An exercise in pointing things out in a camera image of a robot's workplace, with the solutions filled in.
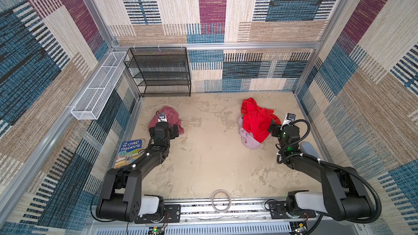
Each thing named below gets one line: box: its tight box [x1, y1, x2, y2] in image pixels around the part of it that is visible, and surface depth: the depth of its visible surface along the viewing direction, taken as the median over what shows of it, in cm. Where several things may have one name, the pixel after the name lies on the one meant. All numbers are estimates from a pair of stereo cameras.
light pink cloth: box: [238, 115, 262, 150], surface depth 96 cm
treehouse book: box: [114, 139, 143, 169], surface depth 93 cm
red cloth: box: [241, 97, 282, 144], surface depth 97 cm
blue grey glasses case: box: [299, 141, 321, 159], surface depth 93 cm
